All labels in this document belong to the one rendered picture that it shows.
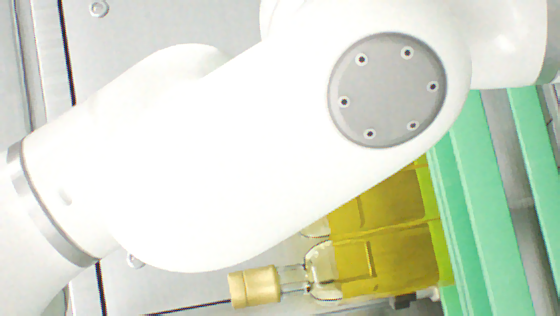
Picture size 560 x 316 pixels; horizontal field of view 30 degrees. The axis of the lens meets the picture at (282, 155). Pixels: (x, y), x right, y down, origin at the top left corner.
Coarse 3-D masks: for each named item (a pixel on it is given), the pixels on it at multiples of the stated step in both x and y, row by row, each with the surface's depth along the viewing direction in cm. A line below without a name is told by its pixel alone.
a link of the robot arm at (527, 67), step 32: (288, 0) 54; (448, 0) 58; (480, 0) 57; (512, 0) 56; (544, 0) 56; (480, 32) 58; (512, 32) 57; (544, 32) 57; (480, 64) 59; (512, 64) 58; (544, 64) 58
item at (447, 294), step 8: (440, 288) 101; (448, 288) 101; (456, 288) 101; (440, 296) 101; (448, 296) 101; (456, 296) 101; (448, 304) 100; (456, 304) 100; (448, 312) 100; (456, 312) 100
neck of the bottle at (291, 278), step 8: (296, 264) 97; (280, 272) 96; (288, 272) 96; (296, 272) 96; (280, 280) 96; (288, 280) 96; (296, 280) 96; (304, 280) 96; (280, 288) 96; (288, 288) 96; (296, 288) 96; (304, 288) 96; (288, 296) 96
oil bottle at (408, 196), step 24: (408, 168) 97; (384, 192) 97; (408, 192) 97; (432, 192) 97; (336, 216) 96; (360, 216) 96; (384, 216) 96; (408, 216) 96; (432, 216) 97; (312, 240) 97
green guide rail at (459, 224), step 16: (448, 144) 95; (448, 160) 94; (448, 176) 94; (448, 192) 93; (448, 208) 93; (464, 208) 93; (448, 224) 93; (464, 224) 93; (464, 240) 92; (464, 256) 92; (464, 272) 92; (480, 272) 92; (464, 288) 92; (480, 288) 91; (480, 304) 91
